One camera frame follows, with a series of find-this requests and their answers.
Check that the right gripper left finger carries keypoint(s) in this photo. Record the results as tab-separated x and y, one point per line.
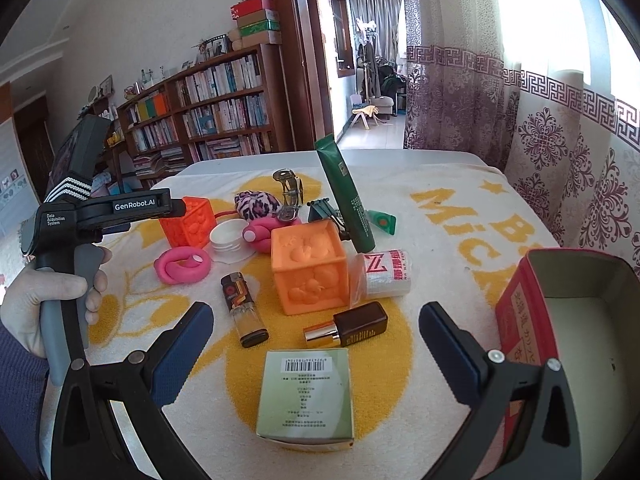
87	442

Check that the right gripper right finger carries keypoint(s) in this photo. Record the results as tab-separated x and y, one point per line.
545	442

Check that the red-orange studded soft cube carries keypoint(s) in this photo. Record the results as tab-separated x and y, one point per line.
194	227

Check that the white plastic lid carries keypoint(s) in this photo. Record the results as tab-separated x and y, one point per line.
227	244

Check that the pink black leopard scrunchie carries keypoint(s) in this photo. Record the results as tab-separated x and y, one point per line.
251	205

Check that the pink silicone toy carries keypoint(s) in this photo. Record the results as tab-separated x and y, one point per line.
258	232

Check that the black amber lighter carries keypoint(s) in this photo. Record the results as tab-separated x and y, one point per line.
251	330

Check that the green white carton box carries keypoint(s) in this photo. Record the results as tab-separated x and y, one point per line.
306	400

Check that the metal eyelash curler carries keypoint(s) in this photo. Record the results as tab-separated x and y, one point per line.
293	194

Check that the brown gold perfume bottle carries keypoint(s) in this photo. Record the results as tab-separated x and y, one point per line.
348	327

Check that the orange embossed soft cube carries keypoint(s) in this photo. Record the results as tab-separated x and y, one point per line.
309	267

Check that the green binder clip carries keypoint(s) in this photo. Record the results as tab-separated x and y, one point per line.
321	209

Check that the blue sleeve forearm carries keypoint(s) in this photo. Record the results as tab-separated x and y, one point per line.
23	383

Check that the left gloved hand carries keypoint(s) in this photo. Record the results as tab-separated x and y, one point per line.
20	310

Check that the wooden bookshelf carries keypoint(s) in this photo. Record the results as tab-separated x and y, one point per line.
230	106

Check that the white yellow cartoon towel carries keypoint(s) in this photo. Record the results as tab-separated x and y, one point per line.
464	229

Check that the small green white tube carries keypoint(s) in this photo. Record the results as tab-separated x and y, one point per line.
383	221

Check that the stacked coloured boxes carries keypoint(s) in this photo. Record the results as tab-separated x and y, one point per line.
256	22

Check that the dark green cosmetic tube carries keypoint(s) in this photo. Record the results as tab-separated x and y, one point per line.
346	195

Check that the small wooden stool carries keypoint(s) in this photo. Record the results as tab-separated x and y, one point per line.
365	114

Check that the purple patterned curtain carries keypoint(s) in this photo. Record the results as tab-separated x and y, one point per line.
540	89

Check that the wooden door frame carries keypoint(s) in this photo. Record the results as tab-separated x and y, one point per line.
306	76

